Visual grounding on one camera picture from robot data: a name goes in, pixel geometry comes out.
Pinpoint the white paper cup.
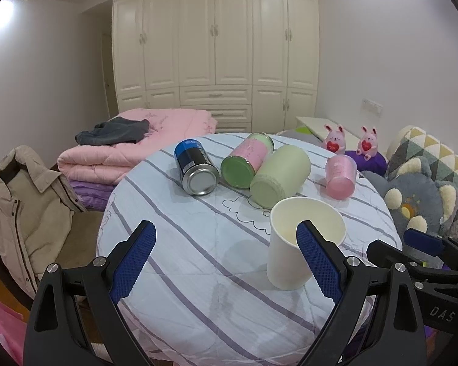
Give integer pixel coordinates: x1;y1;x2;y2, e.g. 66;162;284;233
267;197;347;290

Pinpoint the pink plastic cup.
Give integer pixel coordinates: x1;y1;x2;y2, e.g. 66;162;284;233
325;155;357;200

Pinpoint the pale green cup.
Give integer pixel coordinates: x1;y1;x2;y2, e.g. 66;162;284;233
250;145;311;209

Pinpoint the pink green lidded cup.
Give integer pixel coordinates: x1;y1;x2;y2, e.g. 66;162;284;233
221;132;274;189

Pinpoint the grey bear plush pillow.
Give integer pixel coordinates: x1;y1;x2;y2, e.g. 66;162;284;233
362;156;458;236

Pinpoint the pink bag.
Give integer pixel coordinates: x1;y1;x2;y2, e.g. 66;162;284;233
0;302;27;365

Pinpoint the geometric patterned pillow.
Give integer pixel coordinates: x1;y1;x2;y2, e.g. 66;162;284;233
386;126;458;240

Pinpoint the purple cushion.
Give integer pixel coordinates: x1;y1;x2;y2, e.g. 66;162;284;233
345;150;387;177

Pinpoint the beige jacket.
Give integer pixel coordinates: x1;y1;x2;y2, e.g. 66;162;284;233
0;145;87;298

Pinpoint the purple folded blanket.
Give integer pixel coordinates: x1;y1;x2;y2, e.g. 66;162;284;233
70;180;115;212

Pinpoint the right pink bunny plush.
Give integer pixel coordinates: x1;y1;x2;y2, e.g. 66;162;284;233
356;126;378;160

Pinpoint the pink bunny plush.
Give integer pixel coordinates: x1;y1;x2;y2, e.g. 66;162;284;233
322;124;346;155
356;126;378;160

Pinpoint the striped white tablecloth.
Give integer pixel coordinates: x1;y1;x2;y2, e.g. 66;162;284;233
96;132;404;366

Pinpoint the left pink bunny plush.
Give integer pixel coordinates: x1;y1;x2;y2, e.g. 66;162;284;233
322;124;346;155

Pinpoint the pink folded quilt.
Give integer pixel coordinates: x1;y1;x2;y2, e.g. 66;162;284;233
57;108;217;185

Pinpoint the blue black metal can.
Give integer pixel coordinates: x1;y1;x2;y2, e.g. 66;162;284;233
174;139;220;196

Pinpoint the dark grey clothing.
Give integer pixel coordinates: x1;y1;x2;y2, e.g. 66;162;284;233
75;117;150;146

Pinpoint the cream white wardrobe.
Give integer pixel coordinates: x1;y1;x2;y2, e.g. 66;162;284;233
112;0;319;133

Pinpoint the white wall switch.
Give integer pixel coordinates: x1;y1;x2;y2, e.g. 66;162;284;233
362;98;383;117

